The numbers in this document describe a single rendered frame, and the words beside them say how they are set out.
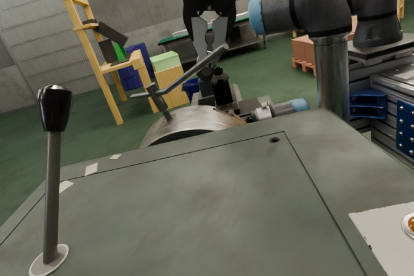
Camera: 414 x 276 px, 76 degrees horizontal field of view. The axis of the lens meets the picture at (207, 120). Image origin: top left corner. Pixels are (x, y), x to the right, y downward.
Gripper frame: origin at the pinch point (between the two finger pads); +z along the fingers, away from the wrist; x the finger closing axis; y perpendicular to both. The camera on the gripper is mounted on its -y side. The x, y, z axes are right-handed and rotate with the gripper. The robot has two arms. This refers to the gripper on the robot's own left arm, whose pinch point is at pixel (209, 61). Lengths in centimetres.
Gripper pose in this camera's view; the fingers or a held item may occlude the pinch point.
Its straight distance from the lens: 49.9
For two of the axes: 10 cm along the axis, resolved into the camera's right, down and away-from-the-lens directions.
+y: 0.1, -4.0, 9.1
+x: -10.0, 0.0, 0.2
